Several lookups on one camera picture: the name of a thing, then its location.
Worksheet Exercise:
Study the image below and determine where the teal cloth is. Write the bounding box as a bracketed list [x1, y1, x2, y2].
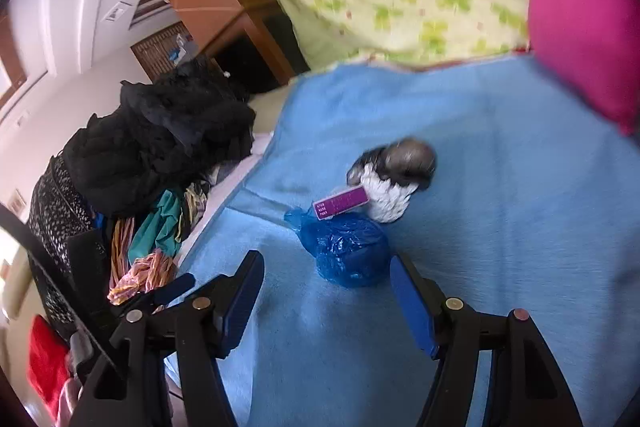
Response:
[129, 189, 185, 265]

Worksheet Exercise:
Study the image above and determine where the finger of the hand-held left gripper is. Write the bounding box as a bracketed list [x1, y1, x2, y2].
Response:
[117, 273, 197, 323]
[0, 202, 118, 348]

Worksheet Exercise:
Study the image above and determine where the red cloth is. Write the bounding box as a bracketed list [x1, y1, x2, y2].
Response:
[27, 314, 71, 420]

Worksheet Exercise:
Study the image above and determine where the dark wooden cabinet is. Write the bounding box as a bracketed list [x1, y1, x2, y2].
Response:
[200, 12, 311, 95]

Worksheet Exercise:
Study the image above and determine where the pink pillow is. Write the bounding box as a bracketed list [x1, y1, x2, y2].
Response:
[527, 0, 640, 136]

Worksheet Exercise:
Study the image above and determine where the white tissue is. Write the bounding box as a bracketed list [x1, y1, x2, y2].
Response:
[347, 167, 418, 224]

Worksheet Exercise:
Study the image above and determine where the blue blanket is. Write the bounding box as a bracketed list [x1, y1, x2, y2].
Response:
[165, 54, 640, 427]

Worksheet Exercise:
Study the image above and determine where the striped scarf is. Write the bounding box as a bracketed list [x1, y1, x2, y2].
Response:
[107, 217, 178, 306]

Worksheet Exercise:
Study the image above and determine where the purple white medicine box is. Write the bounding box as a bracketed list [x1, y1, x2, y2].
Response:
[312, 186, 370, 221]

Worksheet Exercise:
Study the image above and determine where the wooden lattice door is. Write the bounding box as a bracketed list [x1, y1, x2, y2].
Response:
[131, 22, 193, 80]

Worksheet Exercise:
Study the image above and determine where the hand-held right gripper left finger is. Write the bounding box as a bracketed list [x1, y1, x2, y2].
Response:
[67, 249, 266, 427]

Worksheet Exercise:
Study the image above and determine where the black white floral garment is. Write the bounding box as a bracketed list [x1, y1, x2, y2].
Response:
[27, 154, 101, 343]

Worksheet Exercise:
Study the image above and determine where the grey foil wad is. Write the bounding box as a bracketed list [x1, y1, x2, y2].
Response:
[350, 137, 437, 190]

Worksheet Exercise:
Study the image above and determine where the blue plastic bag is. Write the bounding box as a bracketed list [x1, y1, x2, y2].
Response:
[284, 207, 392, 289]

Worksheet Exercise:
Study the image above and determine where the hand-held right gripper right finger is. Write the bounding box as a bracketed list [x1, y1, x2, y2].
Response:
[389, 253, 583, 427]

